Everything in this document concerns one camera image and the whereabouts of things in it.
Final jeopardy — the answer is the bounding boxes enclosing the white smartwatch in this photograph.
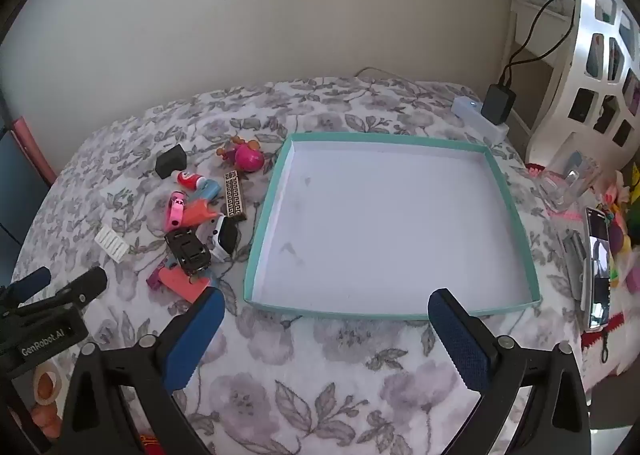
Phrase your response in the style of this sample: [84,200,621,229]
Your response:
[197,215,241,264]

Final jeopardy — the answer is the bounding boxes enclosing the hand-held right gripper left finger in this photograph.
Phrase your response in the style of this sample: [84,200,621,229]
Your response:
[59,286,227,455]

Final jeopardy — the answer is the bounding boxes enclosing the teal shallow cardboard box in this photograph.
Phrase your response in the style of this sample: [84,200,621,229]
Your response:
[242,132,542,322]

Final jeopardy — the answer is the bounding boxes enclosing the red knitted mat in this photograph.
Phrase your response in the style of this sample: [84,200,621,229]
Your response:
[580,310,640,376]

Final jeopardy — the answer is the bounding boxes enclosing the orange plastic case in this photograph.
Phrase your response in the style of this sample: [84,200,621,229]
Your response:
[182,198,221,228]

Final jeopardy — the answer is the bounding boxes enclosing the black toy car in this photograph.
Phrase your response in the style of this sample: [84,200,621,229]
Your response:
[165,228,211,277]

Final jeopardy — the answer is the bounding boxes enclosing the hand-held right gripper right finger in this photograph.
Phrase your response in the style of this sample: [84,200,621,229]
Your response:
[427,288,593,455]

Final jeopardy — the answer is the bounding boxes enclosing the dark blue panel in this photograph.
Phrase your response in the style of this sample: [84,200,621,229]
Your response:
[0,130,51,286]

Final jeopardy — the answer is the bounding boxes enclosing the cream plastic holder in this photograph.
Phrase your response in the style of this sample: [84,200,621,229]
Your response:
[94,226,132,264]

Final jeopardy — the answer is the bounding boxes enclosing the black cube power adapter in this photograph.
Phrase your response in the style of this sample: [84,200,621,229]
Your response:
[155,145,187,180]

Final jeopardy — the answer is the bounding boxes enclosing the white plastic chair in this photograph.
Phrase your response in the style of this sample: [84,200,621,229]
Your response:
[525,0,640,176]

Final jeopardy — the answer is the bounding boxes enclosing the tape roll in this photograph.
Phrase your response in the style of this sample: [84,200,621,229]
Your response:
[30,364,64,436]

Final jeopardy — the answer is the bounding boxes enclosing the pink ball toy figure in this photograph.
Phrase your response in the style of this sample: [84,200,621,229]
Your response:
[216,136,266,170]

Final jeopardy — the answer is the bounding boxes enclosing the coral pink eraser block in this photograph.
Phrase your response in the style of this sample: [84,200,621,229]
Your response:
[157,266,213,305]

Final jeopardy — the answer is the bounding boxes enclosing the pink board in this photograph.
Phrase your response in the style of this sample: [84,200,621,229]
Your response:
[12,117,58,186]

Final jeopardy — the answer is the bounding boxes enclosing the pink vape with face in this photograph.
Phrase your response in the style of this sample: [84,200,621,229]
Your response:
[165,191,187,232]

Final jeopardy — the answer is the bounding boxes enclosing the black smartphone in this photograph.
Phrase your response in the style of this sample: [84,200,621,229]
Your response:
[582,206,613,333]

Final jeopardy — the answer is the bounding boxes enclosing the white power strip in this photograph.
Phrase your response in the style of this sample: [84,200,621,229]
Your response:
[450,96,510,144]

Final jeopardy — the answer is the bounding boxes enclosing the magenta lip balm tube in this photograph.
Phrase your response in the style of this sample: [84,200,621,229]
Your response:
[146,262,176,290]

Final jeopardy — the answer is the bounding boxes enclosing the grey cable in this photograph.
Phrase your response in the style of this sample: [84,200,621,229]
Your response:
[352,66,401,83]

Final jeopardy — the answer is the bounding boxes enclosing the grey metal case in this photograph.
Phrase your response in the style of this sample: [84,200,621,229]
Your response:
[560,230,588,308]

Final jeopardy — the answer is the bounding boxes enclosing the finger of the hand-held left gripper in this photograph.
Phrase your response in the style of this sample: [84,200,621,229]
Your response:
[17,266,109,318]
[0,266,52,308]

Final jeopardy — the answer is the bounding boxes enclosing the blue plastic case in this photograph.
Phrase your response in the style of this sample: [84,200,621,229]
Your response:
[196,179,222,203]

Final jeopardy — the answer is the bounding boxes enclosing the black plugged power adapter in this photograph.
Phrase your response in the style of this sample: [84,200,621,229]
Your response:
[481,83,517,126]

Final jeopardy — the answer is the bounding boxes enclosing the clear plastic container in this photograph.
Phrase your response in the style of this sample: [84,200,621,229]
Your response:
[537,155,603,213]

